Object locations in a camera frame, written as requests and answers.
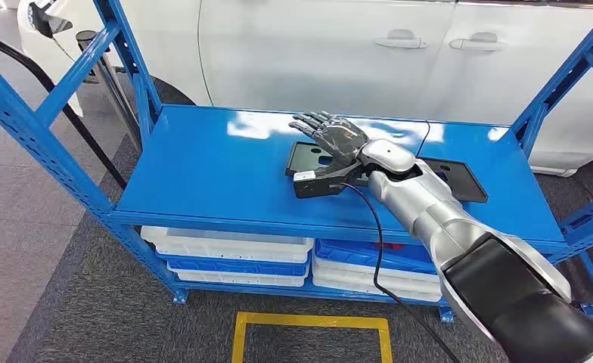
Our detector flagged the white car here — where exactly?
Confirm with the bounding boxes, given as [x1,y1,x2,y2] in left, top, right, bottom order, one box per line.
[17,0,593,177]

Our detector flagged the white car door handle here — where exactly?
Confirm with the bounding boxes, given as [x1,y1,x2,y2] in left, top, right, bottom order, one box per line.
[374,29,430,50]
[449,32,509,52]

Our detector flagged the grey metal post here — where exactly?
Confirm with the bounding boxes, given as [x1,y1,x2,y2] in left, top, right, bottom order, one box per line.
[75,29,142,151]

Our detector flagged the blue plastic bin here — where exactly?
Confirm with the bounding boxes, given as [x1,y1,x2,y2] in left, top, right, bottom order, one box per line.
[157,253,311,278]
[315,238,438,275]

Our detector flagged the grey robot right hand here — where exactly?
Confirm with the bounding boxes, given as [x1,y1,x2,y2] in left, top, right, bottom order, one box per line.
[288,110,370,167]

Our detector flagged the black plastic panel part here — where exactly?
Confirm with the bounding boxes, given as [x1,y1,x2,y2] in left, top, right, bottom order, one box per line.
[284,141,489,204]

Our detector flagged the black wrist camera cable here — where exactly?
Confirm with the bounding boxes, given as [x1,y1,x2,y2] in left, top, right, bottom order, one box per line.
[337,182,462,363]

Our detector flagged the blue metal shelf rack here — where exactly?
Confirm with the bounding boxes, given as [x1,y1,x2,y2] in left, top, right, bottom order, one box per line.
[0,0,593,324]

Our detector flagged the white plastic bin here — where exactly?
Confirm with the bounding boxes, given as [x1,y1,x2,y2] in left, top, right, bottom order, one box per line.
[167,265,310,288]
[312,275,442,303]
[140,225,315,265]
[312,256,442,294]

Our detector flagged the thick black hose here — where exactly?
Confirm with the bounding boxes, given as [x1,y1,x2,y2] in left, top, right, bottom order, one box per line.
[0,27,128,191]

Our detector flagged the thin black cable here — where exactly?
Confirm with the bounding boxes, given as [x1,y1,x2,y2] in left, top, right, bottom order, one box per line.
[415,119,432,157]

